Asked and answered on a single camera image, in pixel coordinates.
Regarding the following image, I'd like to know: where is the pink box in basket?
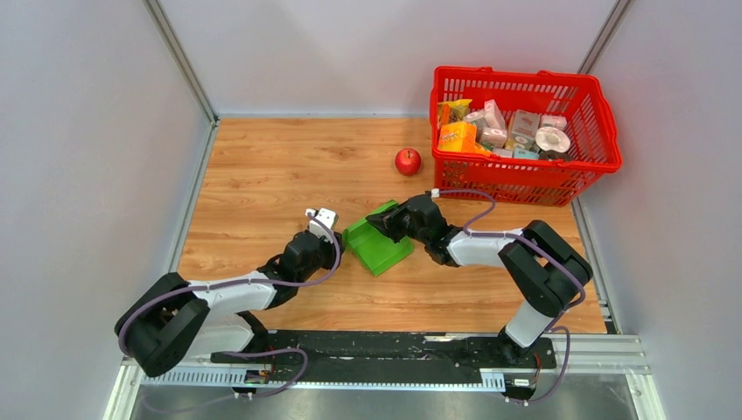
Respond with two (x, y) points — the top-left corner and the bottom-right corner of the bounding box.
(478, 127), (508, 149)

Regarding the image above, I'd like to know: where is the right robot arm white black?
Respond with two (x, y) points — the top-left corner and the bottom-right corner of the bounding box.
(366, 190), (593, 367)

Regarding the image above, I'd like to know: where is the yellow snack bag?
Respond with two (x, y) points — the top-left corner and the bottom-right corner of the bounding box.
(437, 99), (472, 126)

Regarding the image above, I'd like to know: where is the pink white carton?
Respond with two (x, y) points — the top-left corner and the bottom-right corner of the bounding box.
(483, 99), (508, 130)

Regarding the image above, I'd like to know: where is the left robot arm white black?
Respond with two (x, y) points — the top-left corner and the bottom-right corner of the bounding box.
(114, 230), (345, 377)

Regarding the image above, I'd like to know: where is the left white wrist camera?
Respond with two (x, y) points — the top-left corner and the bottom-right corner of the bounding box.
(305, 207), (339, 242)

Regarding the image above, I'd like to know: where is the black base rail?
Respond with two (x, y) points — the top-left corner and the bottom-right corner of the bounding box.
(210, 330), (557, 386)

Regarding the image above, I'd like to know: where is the white red box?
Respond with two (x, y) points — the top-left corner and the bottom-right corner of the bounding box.
(508, 109), (541, 148)

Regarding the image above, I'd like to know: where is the red plastic basket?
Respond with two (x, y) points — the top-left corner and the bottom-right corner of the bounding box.
(429, 66), (622, 207)

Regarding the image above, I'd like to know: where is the orange snack box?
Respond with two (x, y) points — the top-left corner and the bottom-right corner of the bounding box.
(437, 121), (491, 156)

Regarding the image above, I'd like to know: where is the small pink white box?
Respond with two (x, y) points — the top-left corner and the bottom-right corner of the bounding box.
(539, 115), (568, 131)

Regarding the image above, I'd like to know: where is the red apple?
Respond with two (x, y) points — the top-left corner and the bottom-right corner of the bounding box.
(395, 148), (422, 176)

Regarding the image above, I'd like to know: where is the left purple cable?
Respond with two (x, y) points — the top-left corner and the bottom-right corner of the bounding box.
(117, 209), (343, 359)

